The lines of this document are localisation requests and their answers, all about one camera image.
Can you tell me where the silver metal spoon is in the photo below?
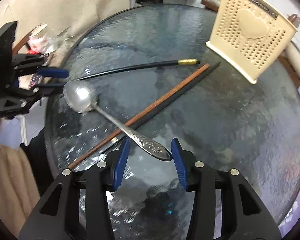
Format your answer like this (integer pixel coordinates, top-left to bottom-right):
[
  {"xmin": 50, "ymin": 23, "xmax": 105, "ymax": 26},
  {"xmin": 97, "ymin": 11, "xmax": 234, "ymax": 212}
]
[{"xmin": 63, "ymin": 81, "xmax": 172, "ymax": 161}]

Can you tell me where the black gold-tipped chopstick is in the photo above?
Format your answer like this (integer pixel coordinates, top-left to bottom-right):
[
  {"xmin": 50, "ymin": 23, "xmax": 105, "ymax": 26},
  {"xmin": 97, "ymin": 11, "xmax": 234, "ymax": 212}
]
[{"xmin": 75, "ymin": 59, "xmax": 200, "ymax": 81}]

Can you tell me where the wooden handled spoon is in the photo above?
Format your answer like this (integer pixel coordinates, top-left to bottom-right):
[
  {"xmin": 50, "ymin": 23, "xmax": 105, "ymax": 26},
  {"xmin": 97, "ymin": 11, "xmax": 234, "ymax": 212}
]
[{"xmin": 288, "ymin": 14, "xmax": 298, "ymax": 28}]

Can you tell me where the clear plastic bag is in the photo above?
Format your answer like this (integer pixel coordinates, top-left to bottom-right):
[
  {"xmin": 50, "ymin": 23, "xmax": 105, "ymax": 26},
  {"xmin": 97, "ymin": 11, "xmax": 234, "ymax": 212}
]
[{"xmin": 28, "ymin": 23, "xmax": 58, "ymax": 54}]

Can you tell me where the brown chopstick under spoon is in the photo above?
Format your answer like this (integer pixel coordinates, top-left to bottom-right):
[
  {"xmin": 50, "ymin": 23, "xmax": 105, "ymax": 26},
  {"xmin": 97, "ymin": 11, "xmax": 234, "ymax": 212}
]
[{"xmin": 66, "ymin": 64, "xmax": 211, "ymax": 169}]

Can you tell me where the black short chopstick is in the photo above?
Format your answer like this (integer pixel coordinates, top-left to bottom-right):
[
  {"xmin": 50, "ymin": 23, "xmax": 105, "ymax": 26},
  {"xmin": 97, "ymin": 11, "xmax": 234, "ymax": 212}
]
[{"xmin": 97, "ymin": 61, "xmax": 222, "ymax": 156}]

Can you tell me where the beige curtain cloth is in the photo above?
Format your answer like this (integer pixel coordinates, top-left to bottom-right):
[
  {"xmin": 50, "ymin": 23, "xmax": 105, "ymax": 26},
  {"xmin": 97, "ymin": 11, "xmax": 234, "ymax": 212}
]
[{"xmin": 0, "ymin": 0, "xmax": 130, "ymax": 65}]

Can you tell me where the round glass table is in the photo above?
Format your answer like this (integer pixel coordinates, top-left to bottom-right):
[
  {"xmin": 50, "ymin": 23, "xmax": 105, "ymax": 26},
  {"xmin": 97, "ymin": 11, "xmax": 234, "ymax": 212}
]
[{"xmin": 43, "ymin": 3, "xmax": 300, "ymax": 240}]

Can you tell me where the cream plastic utensil holder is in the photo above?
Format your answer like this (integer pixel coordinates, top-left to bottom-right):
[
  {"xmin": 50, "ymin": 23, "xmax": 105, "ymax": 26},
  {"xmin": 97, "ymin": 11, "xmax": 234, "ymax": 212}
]
[{"xmin": 206, "ymin": 0, "xmax": 297, "ymax": 84}]

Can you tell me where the white pan with lid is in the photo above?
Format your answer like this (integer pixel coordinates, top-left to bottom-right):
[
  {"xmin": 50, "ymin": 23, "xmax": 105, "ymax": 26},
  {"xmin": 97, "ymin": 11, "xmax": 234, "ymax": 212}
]
[{"xmin": 286, "ymin": 41, "xmax": 300, "ymax": 79}]

